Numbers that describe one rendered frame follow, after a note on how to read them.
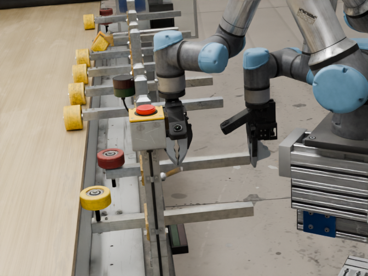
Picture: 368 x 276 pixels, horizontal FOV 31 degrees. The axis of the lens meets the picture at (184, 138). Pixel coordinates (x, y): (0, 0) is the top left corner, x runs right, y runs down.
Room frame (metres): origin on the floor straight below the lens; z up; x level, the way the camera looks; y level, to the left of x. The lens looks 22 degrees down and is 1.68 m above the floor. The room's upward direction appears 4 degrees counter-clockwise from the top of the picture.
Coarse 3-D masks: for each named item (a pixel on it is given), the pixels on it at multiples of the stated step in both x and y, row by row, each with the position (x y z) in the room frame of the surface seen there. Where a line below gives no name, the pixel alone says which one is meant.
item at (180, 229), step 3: (177, 225) 1.72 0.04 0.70; (180, 225) 1.72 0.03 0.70; (180, 228) 1.70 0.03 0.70; (183, 228) 1.70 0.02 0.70; (180, 231) 1.68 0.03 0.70; (183, 231) 1.68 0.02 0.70; (180, 234) 1.67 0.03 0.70; (183, 234) 1.66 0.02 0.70; (180, 237) 1.65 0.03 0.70; (183, 237) 1.65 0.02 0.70; (180, 240) 1.63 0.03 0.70; (183, 240) 1.63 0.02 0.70; (180, 243) 1.62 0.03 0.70; (183, 243) 1.62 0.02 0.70; (186, 243) 1.62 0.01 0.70
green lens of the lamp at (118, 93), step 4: (132, 88) 1.76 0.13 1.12; (116, 92) 1.76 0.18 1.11; (120, 92) 1.75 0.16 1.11; (124, 92) 1.75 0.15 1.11; (128, 92) 1.75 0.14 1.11; (132, 92) 1.76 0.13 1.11; (116, 96) 1.76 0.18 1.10; (120, 96) 1.75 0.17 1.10; (124, 96) 1.75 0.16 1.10; (128, 96) 1.75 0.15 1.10
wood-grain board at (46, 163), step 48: (0, 48) 3.26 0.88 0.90; (48, 48) 3.19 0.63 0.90; (0, 96) 2.47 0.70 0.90; (48, 96) 2.42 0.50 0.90; (0, 144) 1.97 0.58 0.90; (48, 144) 1.94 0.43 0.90; (0, 192) 1.62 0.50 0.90; (48, 192) 1.59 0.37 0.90; (0, 240) 1.36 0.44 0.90; (48, 240) 1.34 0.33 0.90
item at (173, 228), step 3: (171, 225) 1.72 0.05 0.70; (174, 225) 1.72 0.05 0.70; (171, 228) 1.70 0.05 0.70; (174, 228) 1.70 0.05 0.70; (171, 231) 1.69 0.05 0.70; (174, 231) 1.69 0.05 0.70; (174, 234) 1.67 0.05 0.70; (177, 234) 1.67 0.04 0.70; (174, 237) 1.65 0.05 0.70; (177, 237) 1.65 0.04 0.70; (174, 240) 1.63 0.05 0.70; (177, 240) 1.63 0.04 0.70; (174, 243) 1.62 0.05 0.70; (177, 243) 1.62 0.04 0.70
